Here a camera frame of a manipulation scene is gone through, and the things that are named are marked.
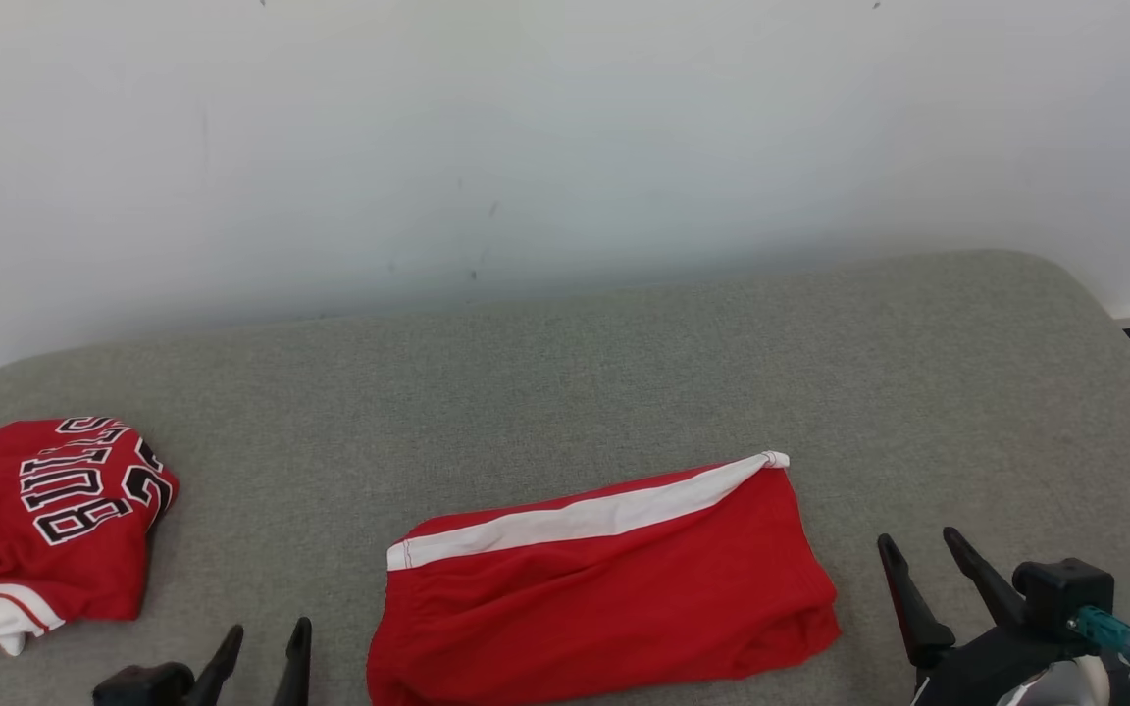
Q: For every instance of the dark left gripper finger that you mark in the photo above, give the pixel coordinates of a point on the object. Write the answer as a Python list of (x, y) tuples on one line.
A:
[(217, 672), (295, 672)]

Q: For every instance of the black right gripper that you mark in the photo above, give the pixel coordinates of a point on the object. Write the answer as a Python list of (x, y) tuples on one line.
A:
[(977, 672)]

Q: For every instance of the red Bulls basketball jersey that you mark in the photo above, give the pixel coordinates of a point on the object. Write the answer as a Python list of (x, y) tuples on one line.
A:
[(35, 559)]

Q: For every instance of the red shorts with white stripe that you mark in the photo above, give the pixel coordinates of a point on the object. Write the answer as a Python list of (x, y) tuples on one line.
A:
[(604, 608)]

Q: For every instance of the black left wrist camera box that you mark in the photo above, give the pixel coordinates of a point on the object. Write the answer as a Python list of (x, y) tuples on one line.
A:
[(143, 686)]

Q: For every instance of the teal right camera connector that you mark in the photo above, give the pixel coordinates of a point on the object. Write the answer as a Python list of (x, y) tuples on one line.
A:
[(1109, 632)]

